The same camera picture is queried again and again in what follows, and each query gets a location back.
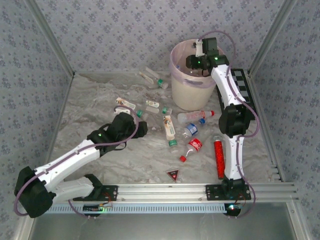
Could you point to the small bottle blue cap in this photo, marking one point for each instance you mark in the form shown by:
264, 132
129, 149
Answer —
191, 128

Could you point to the beige plastic bin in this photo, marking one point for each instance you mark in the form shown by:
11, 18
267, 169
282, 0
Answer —
190, 97

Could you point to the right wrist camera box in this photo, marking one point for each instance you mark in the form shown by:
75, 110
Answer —
199, 50

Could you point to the clear bottle red label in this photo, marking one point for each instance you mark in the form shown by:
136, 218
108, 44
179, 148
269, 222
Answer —
195, 145

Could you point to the black mount plate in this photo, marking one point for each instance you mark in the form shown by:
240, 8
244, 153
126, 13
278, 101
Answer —
212, 193
111, 193

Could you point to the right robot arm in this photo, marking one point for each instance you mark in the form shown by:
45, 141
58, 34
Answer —
232, 160

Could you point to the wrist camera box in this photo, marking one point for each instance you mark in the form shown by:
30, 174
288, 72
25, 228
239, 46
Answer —
122, 109
199, 50

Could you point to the red black triangle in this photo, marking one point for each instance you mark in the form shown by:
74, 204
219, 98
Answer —
173, 175

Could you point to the red glitter tube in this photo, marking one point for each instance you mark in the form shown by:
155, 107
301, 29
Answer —
219, 160

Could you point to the right black mount plate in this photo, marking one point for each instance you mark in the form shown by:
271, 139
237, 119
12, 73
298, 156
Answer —
212, 193

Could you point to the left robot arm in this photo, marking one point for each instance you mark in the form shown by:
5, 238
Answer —
70, 160

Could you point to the left black mount plate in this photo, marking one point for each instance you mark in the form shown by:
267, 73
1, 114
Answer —
111, 193

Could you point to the aluminium frame post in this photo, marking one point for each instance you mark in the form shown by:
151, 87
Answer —
272, 37
50, 37

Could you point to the black grey checkerboard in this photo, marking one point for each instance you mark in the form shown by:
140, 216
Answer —
241, 82

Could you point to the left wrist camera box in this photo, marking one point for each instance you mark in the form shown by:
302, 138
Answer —
122, 109

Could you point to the right circuit board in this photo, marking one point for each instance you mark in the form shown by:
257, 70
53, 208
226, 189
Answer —
232, 208

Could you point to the grey metal sheet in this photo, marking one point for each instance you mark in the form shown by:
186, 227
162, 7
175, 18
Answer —
160, 227

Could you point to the clear bottle green neck band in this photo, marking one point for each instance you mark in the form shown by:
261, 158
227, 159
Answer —
160, 82

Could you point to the left circuit board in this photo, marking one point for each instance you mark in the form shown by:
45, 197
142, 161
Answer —
93, 208

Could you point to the frosted bottle red cap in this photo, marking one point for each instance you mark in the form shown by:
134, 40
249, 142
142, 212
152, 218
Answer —
192, 116

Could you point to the circuit board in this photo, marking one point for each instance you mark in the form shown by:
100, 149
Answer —
93, 208
232, 208

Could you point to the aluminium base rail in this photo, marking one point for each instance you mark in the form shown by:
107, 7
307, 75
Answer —
160, 191

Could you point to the clear bottle leaf label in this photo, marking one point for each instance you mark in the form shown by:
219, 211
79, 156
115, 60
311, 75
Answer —
152, 103

